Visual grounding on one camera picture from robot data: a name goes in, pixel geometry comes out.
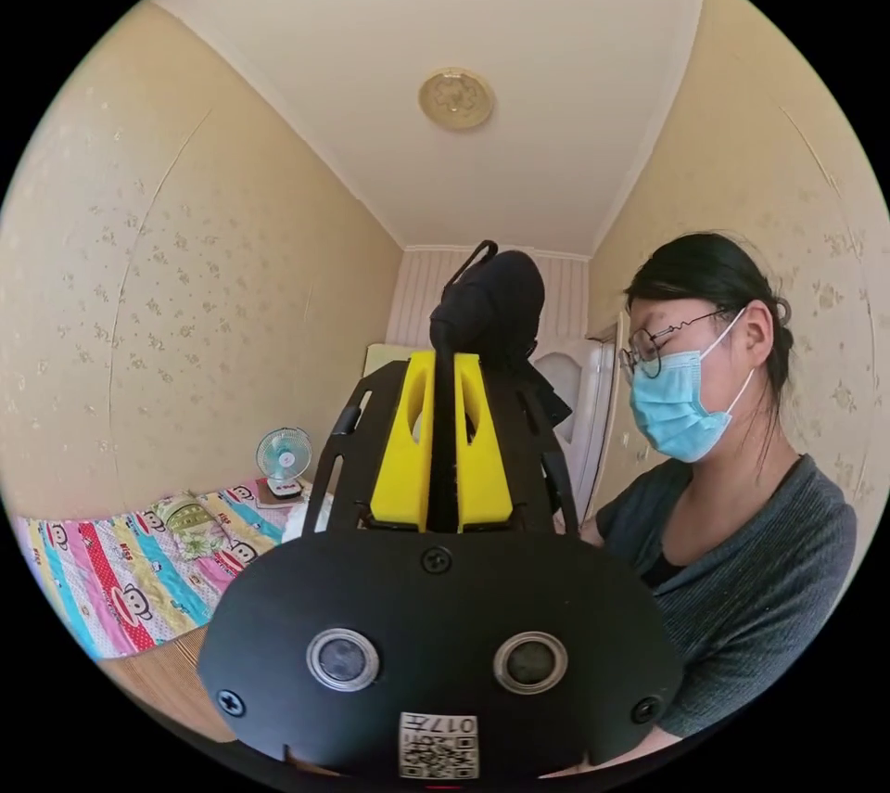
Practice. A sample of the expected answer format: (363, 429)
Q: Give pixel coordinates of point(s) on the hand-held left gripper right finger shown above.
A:
(481, 469)

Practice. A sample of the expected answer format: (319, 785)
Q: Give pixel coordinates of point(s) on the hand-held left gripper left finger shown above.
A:
(403, 459)

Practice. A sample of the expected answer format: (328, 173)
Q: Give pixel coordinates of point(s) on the black pants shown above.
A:
(497, 309)

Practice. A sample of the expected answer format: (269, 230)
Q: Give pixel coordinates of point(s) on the white door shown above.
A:
(580, 403)

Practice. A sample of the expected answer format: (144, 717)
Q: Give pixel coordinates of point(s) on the small table fan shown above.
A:
(281, 462)

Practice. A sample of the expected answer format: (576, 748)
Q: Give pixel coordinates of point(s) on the floral pillow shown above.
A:
(189, 523)

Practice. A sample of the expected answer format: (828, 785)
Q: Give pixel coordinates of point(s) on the person's body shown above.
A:
(737, 494)

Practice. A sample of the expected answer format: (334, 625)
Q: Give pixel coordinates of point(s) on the bed with printed sheet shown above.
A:
(132, 570)

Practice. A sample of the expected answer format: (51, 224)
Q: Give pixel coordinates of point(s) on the round ceiling lamp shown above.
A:
(456, 98)

